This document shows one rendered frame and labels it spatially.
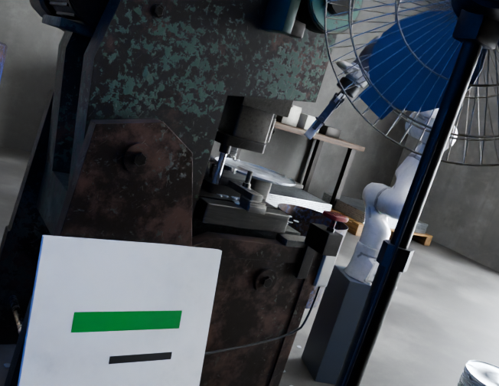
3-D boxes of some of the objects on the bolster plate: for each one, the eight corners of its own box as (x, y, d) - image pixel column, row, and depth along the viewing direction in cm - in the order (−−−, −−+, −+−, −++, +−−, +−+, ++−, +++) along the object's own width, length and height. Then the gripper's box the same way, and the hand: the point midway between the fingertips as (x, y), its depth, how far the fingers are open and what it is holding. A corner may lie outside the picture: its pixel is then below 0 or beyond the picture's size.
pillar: (216, 182, 164) (229, 139, 162) (219, 184, 163) (232, 141, 160) (210, 181, 163) (223, 138, 161) (213, 183, 161) (226, 139, 159)
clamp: (236, 196, 168) (246, 165, 167) (265, 214, 155) (275, 181, 153) (221, 194, 165) (230, 162, 163) (248, 211, 151) (259, 178, 150)
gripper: (361, 87, 172) (314, 143, 176) (360, 91, 185) (315, 144, 189) (344, 73, 173) (297, 129, 177) (343, 77, 185) (300, 130, 190)
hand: (313, 129), depth 182 cm, fingers closed
